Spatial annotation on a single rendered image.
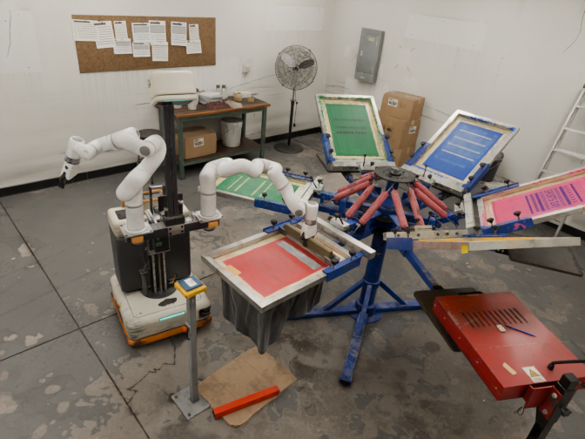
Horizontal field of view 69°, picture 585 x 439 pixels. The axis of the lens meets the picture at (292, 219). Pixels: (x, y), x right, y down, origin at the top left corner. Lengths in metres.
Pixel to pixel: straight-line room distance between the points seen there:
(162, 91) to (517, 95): 4.91
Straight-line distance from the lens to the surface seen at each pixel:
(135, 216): 2.54
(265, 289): 2.42
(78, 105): 5.81
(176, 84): 2.24
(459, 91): 6.61
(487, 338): 2.25
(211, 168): 2.60
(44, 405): 3.32
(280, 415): 3.06
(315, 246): 2.67
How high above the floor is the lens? 2.47
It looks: 29 degrees down
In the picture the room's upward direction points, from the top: 6 degrees clockwise
